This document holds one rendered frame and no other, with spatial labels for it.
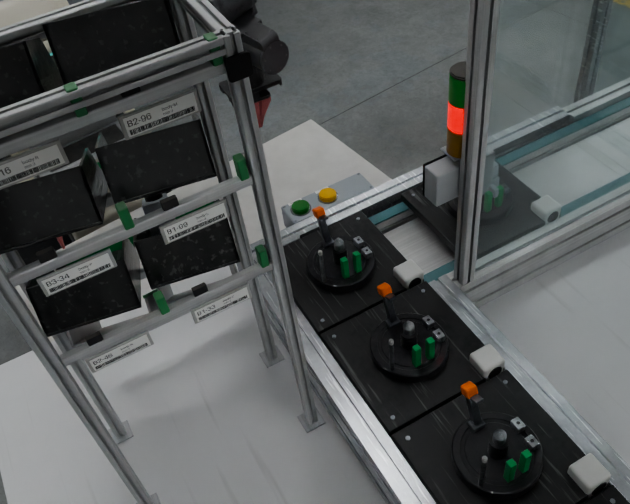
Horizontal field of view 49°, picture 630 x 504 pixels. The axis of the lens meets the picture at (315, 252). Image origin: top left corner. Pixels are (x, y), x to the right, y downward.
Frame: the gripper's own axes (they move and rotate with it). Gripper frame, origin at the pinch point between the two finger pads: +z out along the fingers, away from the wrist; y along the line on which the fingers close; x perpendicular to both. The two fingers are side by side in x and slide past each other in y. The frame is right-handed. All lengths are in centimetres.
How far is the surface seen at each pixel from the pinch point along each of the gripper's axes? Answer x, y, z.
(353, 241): -16.0, 9.2, 24.7
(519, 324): -43, 31, 39
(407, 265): -27.2, 14.9, 25.6
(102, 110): -43, -29, -38
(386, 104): 146, 113, 121
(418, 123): 124, 117, 122
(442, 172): -32.4, 19.5, 0.9
